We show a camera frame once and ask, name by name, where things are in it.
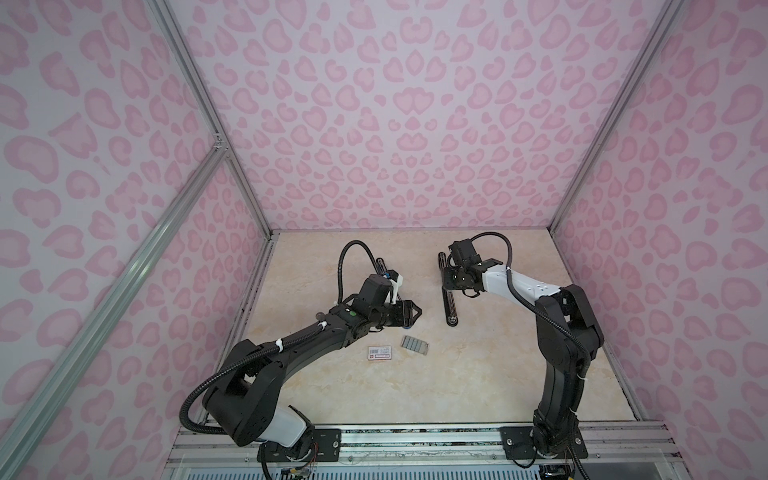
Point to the grey staple box tray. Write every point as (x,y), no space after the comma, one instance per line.
(415,345)

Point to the aluminium diagonal frame bar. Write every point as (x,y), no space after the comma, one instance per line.
(34,420)

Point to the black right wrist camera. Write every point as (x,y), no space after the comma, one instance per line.
(463,254)

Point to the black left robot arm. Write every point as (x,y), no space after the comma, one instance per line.
(243,396)

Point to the red white staple box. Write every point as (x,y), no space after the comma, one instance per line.
(379,353)

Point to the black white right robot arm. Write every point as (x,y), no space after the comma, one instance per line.
(568,337)

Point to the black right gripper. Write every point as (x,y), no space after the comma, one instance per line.
(447,279)

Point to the aluminium frame corner post left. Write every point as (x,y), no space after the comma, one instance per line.
(166,21)

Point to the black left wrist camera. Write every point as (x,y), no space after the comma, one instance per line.
(376,291)

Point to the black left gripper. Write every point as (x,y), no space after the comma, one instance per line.
(405,313)

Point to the aluminium frame corner post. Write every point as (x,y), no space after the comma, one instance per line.
(659,33)
(166,21)

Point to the aluminium frame corner post right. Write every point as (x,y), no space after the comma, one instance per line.
(659,33)

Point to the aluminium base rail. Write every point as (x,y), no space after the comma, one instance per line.
(602,450)

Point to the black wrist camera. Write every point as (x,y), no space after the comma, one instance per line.
(376,291)
(463,254)

